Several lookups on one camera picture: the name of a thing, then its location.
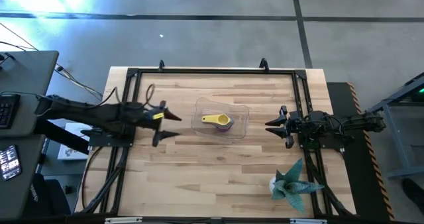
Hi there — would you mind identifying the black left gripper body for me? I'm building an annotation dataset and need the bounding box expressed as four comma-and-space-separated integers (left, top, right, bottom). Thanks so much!
144, 103, 166, 133

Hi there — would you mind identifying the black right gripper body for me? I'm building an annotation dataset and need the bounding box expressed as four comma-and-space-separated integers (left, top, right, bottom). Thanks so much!
284, 113, 301, 139

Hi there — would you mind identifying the yellow measuring cup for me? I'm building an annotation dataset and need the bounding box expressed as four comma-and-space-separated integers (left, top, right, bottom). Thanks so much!
201, 113, 232, 128

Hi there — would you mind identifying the dark blue measuring cup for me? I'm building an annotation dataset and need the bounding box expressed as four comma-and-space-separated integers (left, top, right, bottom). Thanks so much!
217, 116, 235, 133

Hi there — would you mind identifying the clear plastic basket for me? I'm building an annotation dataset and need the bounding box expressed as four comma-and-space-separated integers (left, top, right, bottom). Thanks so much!
190, 97, 250, 144

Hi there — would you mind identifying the teal succulent in white pot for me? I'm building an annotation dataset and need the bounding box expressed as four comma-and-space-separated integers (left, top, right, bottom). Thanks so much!
268, 157, 325, 214

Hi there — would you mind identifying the black mat with hazard stripes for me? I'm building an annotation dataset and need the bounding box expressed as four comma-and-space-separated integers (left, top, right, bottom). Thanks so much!
326, 82, 396, 222

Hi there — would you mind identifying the white printed paper box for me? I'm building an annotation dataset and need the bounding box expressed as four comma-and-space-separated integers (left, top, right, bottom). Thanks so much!
57, 123, 89, 161

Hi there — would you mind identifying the grey blue metal cart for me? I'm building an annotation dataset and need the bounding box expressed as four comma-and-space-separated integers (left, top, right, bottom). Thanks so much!
366, 72, 424, 180

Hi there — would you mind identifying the black chair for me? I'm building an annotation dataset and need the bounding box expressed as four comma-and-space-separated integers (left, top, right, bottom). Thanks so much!
22, 173, 73, 218

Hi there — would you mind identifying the grey desk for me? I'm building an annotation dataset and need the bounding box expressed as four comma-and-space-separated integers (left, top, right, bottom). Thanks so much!
0, 134, 46, 219
0, 50, 60, 139

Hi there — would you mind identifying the black keyboard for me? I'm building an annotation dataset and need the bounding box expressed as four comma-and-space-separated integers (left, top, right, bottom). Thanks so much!
0, 93, 21, 129

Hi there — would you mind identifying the black phone with lit screen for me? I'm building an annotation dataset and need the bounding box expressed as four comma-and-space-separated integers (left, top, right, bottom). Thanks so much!
0, 144, 23, 182

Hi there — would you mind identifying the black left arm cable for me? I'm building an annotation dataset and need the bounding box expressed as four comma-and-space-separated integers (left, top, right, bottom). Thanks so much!
99, 83, 157, 109

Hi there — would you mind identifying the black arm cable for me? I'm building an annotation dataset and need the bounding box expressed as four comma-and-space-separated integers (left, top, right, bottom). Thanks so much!
303, 112, 347, 134
99, 83, 157, 109

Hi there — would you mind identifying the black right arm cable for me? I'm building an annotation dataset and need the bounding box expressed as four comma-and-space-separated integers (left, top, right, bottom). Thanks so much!
303, 112, 347, 134

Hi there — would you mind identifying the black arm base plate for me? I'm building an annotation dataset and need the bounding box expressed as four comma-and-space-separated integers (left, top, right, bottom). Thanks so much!
297, 136, 346, 151
87, 130, 136, 148

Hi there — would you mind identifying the black aluminium table frame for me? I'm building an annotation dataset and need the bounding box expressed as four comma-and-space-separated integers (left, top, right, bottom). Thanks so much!
78, 57, 358, 218

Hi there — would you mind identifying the black floor cable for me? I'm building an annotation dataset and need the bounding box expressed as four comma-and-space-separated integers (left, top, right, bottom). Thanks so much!
0, 22, 104, 101

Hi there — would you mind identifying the white table bracket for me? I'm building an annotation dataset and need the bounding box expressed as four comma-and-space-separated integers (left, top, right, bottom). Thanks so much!
105, 217, 143, 224
290, 218, 327, 224

